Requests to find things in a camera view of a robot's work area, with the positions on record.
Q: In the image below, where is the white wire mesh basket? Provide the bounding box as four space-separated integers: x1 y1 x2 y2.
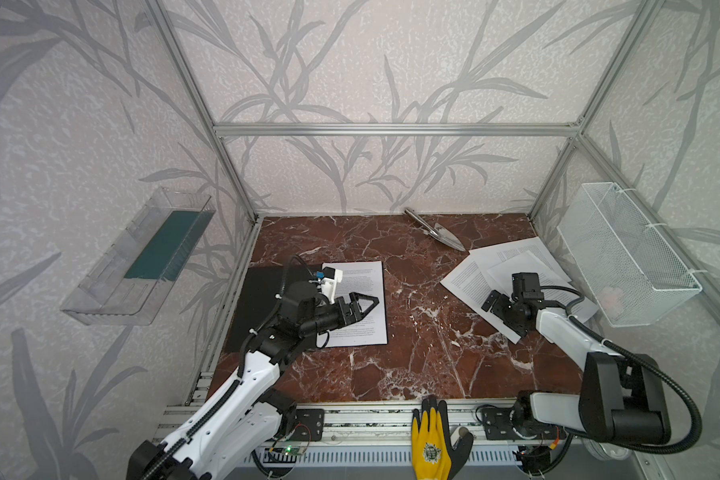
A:
557 182 703 328

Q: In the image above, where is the black corrugated cable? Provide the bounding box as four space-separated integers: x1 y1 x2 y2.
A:
137 254 313 480
539 285 703 456

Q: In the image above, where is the clear round plastic lid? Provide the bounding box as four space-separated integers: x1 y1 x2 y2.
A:
582 438 632 461

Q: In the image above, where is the left black corrugated cable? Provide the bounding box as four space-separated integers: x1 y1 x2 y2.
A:
137 254 313 480

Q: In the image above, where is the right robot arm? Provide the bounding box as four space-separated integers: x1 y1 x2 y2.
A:
482 290 671 446

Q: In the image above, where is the green circuit board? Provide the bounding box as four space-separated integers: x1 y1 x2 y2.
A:
264 443 309 464

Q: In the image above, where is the black file folder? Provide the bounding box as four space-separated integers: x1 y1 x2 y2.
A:
223 261 390 354

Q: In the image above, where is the right black corrugated cable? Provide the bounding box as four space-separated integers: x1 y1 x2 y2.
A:
539 285 703 456

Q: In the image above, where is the pink object in basket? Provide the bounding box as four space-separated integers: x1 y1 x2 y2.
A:
597 286 625 320

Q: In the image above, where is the yellow black work glove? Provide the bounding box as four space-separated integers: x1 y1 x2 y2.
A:
411 395 474 480

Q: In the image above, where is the blank-side paper sheet right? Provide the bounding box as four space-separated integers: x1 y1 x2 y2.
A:
487 252 599 322

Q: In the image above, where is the printed paper sheet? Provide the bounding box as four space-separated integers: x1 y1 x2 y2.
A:
469 237 571 281
316 260 390 349
441 257 520 344

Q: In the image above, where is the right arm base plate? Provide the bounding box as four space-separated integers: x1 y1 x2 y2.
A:
475 404 561 443

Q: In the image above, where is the silver metal trowel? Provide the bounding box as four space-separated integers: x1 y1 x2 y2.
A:
404 207 466 252

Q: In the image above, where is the aluminium frame post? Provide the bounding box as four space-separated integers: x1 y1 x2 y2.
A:
145 0 258 223

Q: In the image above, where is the clear plastic wall tray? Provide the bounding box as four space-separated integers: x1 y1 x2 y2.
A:
61 187 216 326

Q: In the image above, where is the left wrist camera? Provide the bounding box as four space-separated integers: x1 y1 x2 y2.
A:
309 267 343 304

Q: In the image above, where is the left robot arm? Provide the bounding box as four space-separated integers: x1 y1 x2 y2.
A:
126 292 380 479

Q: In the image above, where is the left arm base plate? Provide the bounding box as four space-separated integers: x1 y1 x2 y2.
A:
285 408 325 442

